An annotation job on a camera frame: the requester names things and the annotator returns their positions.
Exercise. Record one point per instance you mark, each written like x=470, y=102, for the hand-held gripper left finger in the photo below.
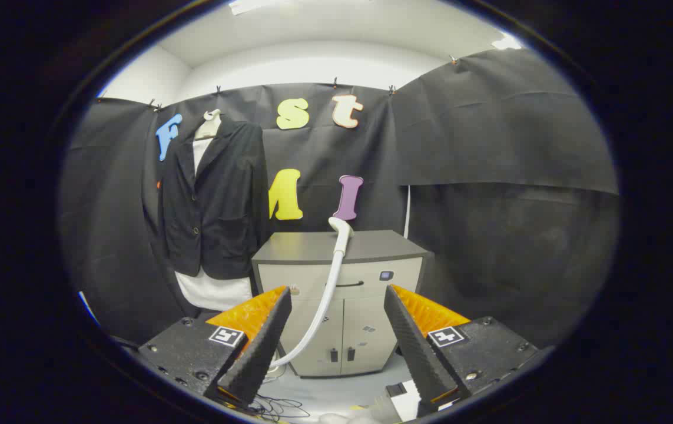
x=262, y=347

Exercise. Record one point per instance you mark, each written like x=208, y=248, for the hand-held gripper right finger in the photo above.
x=415, y=347

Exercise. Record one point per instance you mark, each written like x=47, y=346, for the white shirt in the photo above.
x=212, y=291

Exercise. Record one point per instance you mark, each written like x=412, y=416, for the black jacket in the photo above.
x=224, y=200

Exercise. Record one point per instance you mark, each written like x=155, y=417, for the white box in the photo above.
x=407, y=400

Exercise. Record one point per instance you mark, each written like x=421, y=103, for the small blue-lit cabinet lock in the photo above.
x=386, y=275

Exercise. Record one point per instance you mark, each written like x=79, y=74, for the grey and white cabinet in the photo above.
x=318, y=247

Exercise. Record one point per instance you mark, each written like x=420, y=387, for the black backdrop cloth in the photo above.
x=489, y=176

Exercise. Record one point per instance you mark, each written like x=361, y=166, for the white plastic hanger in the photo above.
x=211, y=125

